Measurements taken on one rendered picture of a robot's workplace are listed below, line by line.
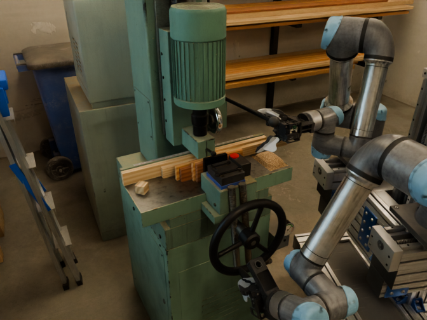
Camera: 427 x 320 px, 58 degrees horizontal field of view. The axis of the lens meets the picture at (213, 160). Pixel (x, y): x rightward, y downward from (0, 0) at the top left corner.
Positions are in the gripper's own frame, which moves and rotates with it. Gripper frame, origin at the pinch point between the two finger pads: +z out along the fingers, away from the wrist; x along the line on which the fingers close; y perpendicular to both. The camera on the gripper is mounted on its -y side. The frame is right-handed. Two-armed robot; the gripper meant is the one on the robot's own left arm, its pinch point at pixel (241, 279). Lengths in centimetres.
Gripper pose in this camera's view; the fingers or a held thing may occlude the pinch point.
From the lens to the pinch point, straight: 126.8
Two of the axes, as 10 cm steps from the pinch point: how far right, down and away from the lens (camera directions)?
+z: -4.2, 0.6, 9.1
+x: 8.8, -2.3, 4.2
